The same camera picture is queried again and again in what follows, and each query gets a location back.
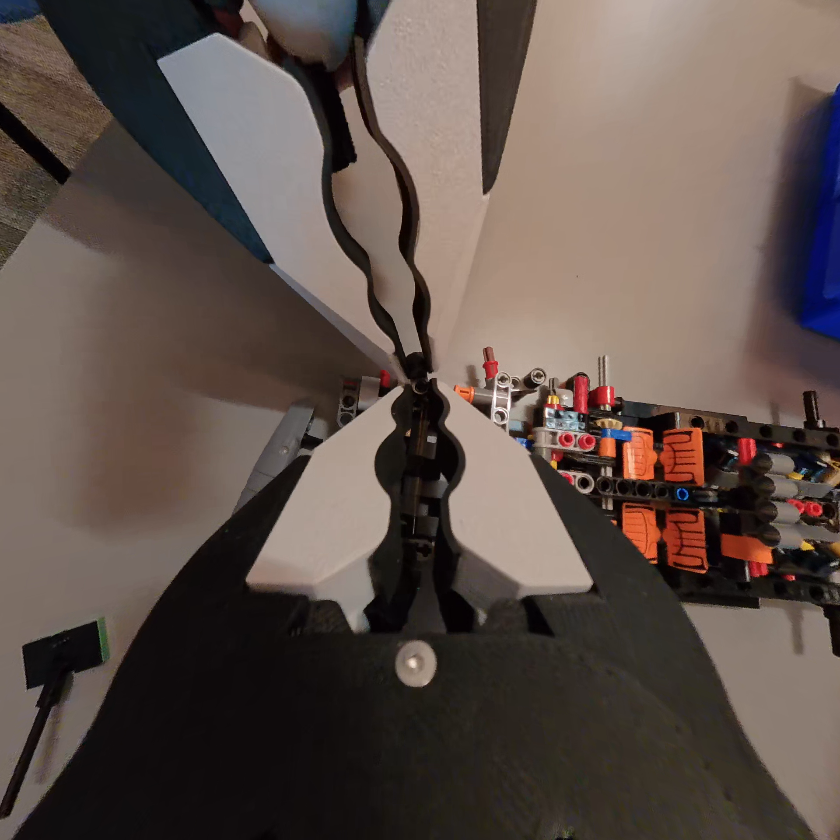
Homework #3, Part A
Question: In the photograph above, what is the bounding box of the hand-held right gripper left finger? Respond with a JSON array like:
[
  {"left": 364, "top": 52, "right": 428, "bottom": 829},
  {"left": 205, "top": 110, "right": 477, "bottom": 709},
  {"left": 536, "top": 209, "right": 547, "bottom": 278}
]
[{"left": 245, "top": 384, "right": 408, "bottom": 635}]

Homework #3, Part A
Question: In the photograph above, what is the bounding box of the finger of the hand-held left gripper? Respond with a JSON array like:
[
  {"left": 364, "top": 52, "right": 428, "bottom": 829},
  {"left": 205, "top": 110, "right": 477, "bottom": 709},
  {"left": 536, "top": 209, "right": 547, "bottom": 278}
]
[
  {"left": 350, "top": 0, "right": 493, "bottom": 375},
  {"left": 156, "top": 31, "right": 413, "bottom": 373}
]

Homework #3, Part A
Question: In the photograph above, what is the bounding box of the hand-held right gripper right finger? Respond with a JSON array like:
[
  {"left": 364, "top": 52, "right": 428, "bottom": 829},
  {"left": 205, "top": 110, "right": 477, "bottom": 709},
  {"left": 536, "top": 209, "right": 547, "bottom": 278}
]
[{"left": 430, "top": 379, "right": 596, "bottom": 623}]

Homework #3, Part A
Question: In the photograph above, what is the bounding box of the grey curved lego panel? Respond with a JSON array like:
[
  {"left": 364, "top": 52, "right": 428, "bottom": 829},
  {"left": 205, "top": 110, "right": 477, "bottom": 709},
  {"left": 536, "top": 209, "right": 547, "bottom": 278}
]
[{"left": 233, "top": 399, "right": 329, "bottom": 516}]

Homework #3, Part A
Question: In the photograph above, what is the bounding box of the lego technic car chassis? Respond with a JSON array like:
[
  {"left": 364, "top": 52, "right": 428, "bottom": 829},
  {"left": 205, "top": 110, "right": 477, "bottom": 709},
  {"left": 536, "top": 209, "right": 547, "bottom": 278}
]
[{"left": 336, "top": 346, "right": 840, "bottom": 618}]

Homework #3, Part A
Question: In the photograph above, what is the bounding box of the black axle with green brick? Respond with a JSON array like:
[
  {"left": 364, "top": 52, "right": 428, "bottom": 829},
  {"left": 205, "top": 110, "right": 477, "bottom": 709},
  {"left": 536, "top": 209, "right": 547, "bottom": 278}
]
[{"left": 0, "top": 616, "right": 109, "bottom": 816}]

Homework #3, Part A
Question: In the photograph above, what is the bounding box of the blue plastic bin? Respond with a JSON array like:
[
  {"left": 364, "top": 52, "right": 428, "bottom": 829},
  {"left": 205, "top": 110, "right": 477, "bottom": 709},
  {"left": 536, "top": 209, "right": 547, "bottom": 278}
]
[{"left": 796, "top": 85, "right": 840, "bottom": 342}]

